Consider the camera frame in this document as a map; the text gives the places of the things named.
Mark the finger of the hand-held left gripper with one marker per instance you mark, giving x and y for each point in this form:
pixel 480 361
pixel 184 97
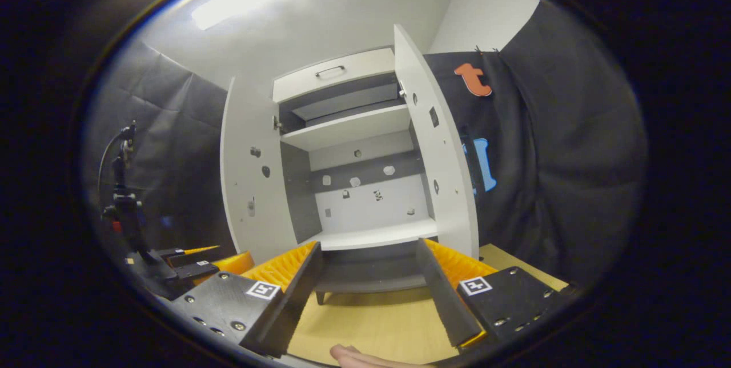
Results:
pixel 177 254
pixel 197 271

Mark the beige cabinet drawer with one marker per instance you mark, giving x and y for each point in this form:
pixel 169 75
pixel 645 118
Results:
pixel 365 71

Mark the beige cabinet door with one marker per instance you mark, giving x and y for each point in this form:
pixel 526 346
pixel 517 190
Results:
pixel 254 128
pixel 445 145

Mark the white cabinet shelf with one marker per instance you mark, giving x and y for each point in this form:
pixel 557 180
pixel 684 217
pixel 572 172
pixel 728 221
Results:
pixel 348 125
pixel 371 236

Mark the black backdrop cloth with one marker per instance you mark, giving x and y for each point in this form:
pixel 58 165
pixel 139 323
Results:
pixel 559 174

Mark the beige double-door shoe cabinet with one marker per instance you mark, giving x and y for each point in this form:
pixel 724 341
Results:
pixel 365 208

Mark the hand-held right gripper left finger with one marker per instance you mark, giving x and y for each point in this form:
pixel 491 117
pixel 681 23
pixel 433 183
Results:
pixel 297 305

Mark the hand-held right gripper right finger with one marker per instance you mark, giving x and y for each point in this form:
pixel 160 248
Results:
pixel 442 299

